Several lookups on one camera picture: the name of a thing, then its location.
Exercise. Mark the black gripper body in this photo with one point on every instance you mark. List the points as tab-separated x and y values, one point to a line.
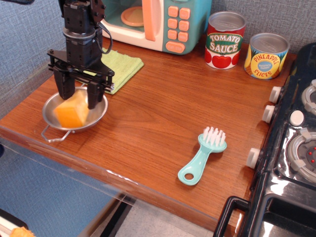
82	58

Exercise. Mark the green folded cloth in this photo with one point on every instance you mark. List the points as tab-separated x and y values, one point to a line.
124	66

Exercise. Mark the tomato sauce can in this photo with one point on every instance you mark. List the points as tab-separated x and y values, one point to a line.
224	39

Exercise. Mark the white stove knob upper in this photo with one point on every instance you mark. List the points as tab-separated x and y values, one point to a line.
275	93

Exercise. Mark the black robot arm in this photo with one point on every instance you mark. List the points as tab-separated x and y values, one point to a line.
82	16

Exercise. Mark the white stove knob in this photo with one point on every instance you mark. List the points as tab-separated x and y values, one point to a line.
268	113
252	158
275	93

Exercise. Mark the orange object bottom corner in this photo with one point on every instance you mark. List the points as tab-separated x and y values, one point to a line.
21	232

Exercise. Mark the white stove knob lower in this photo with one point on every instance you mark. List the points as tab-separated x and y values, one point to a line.
252	158

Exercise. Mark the pineapple slices can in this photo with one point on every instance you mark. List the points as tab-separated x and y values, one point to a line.
266	55

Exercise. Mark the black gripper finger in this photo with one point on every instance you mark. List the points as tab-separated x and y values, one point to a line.
95	92
64	82

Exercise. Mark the small steel pot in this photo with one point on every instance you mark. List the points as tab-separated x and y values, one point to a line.
93	117

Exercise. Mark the orange plate in microwave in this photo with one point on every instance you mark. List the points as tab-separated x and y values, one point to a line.
133	16

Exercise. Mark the teal toy microwave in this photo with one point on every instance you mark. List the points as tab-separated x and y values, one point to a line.
171	26

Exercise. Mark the orange cheese wedge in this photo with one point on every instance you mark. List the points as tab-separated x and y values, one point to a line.
73	112

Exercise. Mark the teal dish brush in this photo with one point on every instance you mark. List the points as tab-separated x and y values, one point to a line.
212	140

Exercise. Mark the black toy stove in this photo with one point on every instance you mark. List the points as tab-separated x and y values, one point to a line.
283	189

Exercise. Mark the white stove knob middle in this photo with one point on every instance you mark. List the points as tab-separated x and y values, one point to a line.
268	113

